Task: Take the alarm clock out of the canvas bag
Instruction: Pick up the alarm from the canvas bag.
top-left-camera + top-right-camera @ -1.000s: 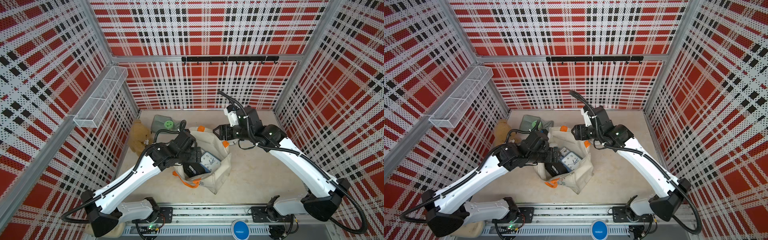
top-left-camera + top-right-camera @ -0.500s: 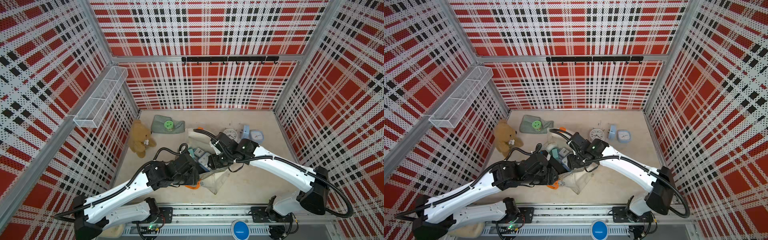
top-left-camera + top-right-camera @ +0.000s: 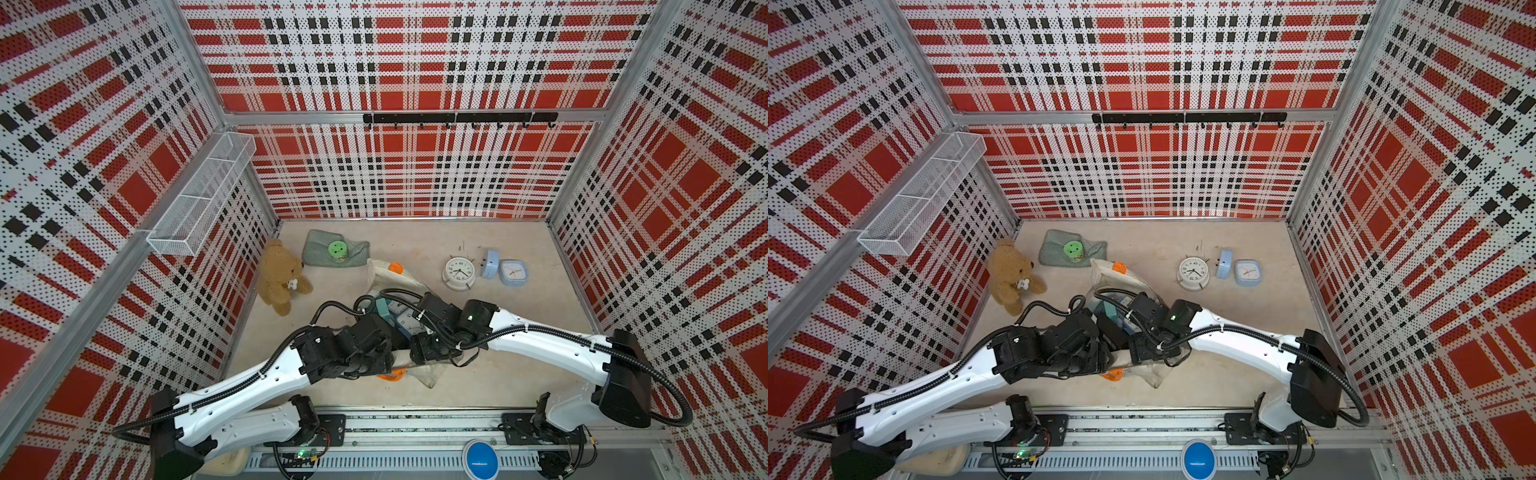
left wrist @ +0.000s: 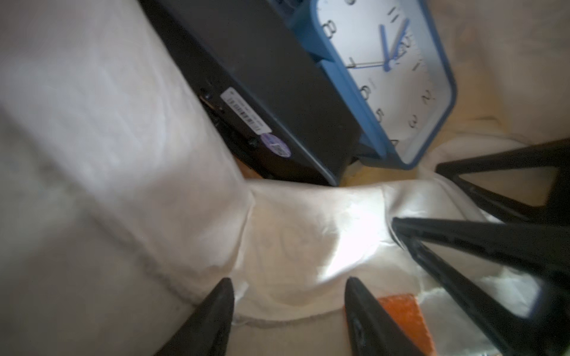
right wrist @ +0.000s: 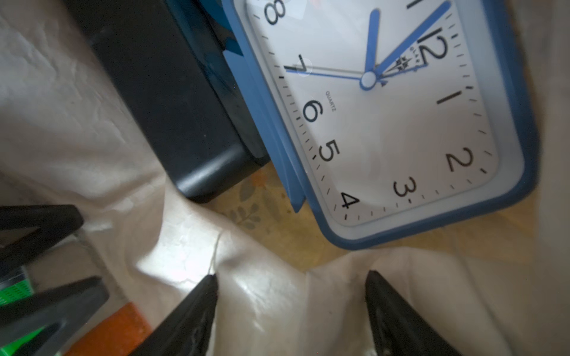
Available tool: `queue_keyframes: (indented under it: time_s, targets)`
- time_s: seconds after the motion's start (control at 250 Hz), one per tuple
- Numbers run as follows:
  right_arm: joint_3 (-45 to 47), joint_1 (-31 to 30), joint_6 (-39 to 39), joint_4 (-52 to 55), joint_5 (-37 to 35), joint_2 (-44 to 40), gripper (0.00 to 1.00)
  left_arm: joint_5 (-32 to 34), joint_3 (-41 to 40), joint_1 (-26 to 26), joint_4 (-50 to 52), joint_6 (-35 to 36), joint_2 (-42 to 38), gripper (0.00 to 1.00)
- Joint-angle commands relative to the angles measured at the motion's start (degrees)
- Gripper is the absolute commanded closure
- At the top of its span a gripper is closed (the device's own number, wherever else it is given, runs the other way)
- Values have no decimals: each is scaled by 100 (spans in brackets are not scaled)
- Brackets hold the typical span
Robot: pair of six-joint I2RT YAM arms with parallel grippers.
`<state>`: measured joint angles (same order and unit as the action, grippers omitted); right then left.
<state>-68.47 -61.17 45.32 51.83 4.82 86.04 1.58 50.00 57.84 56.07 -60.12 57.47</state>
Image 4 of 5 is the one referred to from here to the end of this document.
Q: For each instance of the cream canvas tote bag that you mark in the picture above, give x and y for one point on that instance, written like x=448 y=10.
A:
x=122 y=208

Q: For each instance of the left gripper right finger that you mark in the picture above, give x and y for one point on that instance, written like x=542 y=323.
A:
x=370 y=328

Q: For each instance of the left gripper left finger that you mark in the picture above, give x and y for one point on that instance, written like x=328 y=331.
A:
x=207 y=330

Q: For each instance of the blue square alarm clock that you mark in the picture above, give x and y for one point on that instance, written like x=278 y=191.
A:
x=386 y=61

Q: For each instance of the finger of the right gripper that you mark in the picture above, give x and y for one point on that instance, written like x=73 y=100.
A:
x=510 y=279
x=526 y=185

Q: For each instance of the black rectangular alarm clock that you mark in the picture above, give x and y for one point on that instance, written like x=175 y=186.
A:
x=272 y=105

